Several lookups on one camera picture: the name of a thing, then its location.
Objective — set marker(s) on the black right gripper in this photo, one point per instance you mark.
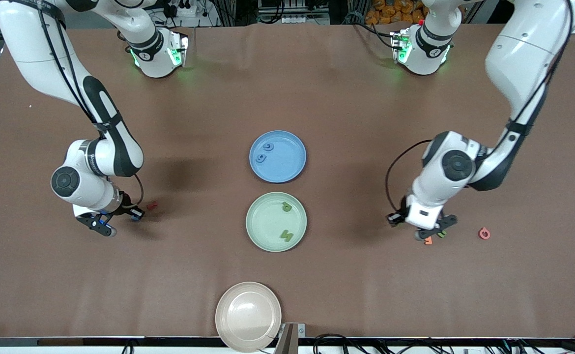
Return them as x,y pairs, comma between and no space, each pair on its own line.
126,204

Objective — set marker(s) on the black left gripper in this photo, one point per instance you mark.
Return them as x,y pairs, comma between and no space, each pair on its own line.
396,216

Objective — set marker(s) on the green foam letter P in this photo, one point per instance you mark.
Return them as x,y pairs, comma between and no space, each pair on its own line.
286,207

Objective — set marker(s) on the green foam letter N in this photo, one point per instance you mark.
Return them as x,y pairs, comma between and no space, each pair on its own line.
286,236

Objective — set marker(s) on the blue foam digit six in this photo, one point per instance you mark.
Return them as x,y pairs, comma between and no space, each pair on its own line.
261,158

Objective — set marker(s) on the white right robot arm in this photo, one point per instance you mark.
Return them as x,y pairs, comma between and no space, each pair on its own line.
91,194

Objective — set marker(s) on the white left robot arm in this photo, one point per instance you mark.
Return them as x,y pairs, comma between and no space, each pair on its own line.
435,187

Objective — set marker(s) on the small red foam letter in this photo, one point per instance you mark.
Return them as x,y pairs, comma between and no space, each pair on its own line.
152,205

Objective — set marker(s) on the pink foam letter G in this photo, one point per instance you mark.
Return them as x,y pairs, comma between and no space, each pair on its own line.
484,233

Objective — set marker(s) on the blue round plate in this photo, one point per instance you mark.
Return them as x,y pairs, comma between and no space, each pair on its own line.
287,162

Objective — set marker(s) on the pale green round plate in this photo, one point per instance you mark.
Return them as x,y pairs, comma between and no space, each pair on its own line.
268,221

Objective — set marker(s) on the brown table cover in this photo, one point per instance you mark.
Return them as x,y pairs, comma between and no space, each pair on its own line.
327,98

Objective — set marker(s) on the beige round plate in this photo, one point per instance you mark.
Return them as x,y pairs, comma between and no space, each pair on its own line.
248,317

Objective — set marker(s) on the pile of orange objects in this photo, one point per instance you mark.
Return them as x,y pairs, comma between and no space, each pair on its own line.
395,12

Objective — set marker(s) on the white power strip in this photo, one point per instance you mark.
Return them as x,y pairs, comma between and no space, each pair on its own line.
184,7

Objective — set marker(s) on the black table edge rail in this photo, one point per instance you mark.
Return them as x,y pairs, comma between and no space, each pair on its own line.
120,341

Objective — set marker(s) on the grey metal mount bracket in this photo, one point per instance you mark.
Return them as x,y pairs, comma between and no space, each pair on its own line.
290,339

